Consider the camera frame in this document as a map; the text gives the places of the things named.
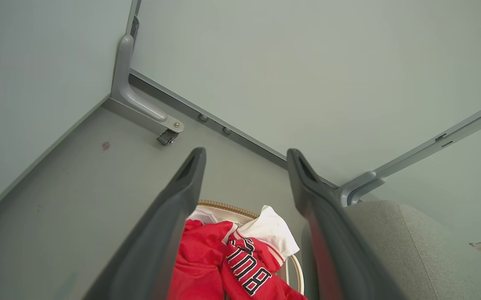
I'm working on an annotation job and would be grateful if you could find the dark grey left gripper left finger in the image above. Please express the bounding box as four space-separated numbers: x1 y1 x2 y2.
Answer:
83 147 207 300

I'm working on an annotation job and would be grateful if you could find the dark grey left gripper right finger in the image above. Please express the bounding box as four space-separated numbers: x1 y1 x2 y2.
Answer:
287 148 405 300

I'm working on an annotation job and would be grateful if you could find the red and white basketball jersey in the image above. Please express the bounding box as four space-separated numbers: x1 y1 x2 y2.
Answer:
167 205 307 300

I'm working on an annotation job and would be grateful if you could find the white cloth basket liner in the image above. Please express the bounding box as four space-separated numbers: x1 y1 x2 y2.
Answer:
187 208 220 226

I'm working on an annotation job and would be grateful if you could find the black caster wheel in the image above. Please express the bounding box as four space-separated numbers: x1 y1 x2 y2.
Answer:
157 129 179 146

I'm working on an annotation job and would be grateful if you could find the grey partition foot bracket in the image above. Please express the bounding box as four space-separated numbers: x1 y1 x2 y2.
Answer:
110 34 184 134
335 171 377 208
348 177 386 206

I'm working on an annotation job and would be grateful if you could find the white laundry basket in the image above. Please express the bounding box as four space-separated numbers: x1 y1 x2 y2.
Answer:
197 200 305 295

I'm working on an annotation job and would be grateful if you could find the grey fabric sofa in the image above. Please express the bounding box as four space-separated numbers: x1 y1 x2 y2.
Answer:
344 200 481 300

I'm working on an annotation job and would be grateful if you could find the grey partition post with hinge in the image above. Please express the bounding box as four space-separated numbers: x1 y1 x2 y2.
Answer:
125 0 142 39

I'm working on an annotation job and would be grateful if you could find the grey partition bottom rail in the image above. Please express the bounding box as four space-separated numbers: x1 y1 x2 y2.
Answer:
129 69 337 189

